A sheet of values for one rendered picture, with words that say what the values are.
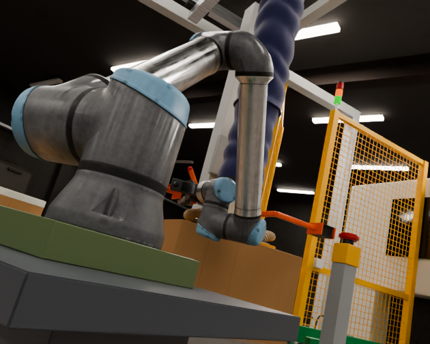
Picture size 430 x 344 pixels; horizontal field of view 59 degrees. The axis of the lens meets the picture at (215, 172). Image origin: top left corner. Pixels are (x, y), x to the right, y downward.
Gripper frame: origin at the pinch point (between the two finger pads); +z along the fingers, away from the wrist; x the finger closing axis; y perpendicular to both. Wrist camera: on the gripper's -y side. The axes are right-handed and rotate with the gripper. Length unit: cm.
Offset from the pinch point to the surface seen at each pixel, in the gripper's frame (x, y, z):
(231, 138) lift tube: 32.7, 18.1, 0.5
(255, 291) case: -32, 34, -20
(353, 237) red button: -5, 46, -54
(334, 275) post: -19, 44, -50
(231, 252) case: -19.1, 19.3, -20.0
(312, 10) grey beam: 213, 115, 92
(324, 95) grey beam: 203, 221, 180
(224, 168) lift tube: 17.2, 17.3, -1.6
